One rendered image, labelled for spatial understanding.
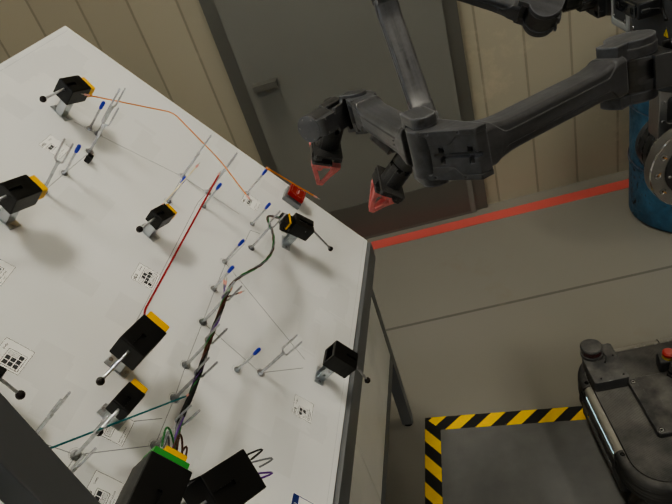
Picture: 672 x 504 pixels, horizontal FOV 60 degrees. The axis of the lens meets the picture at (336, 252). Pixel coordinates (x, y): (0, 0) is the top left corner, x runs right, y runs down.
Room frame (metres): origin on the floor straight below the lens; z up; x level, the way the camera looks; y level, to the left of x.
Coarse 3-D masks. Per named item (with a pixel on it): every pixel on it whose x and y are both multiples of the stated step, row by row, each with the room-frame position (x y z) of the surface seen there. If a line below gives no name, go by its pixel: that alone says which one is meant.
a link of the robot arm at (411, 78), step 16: (384, 0) 1.43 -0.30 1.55; (384, 16) 1.42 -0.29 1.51; (400, 16) 1.41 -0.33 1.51; (384, 32) 1.41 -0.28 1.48; (400, 32) 1.39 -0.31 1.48; (400, 48) 1.36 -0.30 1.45; (400, 64) 1.34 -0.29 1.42; (416, 64) 1.33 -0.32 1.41; (400, 80) 1.33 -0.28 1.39; (416, 80) 1.30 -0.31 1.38; (416, 96) 1.28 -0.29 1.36
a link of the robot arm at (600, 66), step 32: (640, 32) 0.88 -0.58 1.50; (608, 64) 0.83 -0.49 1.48; (544, 96) 0.78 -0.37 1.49; (576, 96) 0.78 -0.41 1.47; (608, 96) 0.81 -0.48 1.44; (640, 96) 0.83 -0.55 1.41; (448, 128) 0.74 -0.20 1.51; (480, 128) 0.71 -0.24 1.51; (512, 128) 0.73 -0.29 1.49; (544, 128) 0.75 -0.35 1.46; (416, 160) 0.77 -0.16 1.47; (448, 160) 0.73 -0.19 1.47; (480, 160) 0.70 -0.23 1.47
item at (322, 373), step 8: (336, 344) 0.94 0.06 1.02; (328, 352) 0.95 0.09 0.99; (336, 352) 0.92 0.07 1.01; (344, 352) 0.93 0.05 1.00; (352, 352) 0.94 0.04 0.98; (328, 360) 0.92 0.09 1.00; (336, 360) 0.91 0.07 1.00; (344, 360) 0.91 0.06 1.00; (352, 360) 0.92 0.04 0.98; (320, 368) 0.96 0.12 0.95; (328, 368) 0.92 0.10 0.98; (336, 368) 0.91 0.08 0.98; (344, 368) 0.91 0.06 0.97; (352, 368) 0.90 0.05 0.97; (320, 376) 0.94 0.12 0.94; (328, 376) 0.93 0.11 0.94; (344, 376) 0.91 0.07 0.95; (320, 384) 0.93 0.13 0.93
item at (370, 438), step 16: (368, 336) 1.32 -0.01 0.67; (368, 352) 1.27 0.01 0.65; (384, 352) 1.42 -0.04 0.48; (368, 368) 1.22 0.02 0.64; (384, 368) 1.37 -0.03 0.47; (368, 384) 1.18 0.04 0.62; (384, 384) 1.31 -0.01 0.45; (368, 400) 1.13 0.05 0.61; (384, 400) 1.26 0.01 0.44; (368, 416) 1.09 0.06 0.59; (384, 416) 1.21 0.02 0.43; (368, 432) 1.05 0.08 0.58; (384, 432) 1.16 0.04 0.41; (368, 448) 1.01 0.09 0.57; (368, 464) 0.97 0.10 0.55
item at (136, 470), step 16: (144, 464) 0.55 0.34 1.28; (160, 464) 0.55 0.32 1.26; (176, 464) 0.56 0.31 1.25; (128, 480) 0.56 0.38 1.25; (144, 480) 0.53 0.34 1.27; (160, 480) 0.53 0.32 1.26; (176, 480) 0.54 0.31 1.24; (128, 496) 0.51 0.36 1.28; (144, 496) 0.51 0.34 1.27; (160, 496) 0.51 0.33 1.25; (176, 496) 0.52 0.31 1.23
